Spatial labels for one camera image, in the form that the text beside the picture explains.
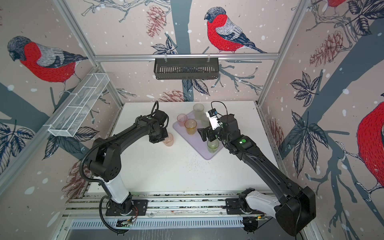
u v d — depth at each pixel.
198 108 1.10
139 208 0.73
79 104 0.78
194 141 0.98
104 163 0.47
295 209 0.37
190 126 1.04
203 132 0.66
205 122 1.06
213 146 0.94
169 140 0.97
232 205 0.73
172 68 1.07
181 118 1.06
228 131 0.56
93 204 0.77
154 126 0.67
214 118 0.65
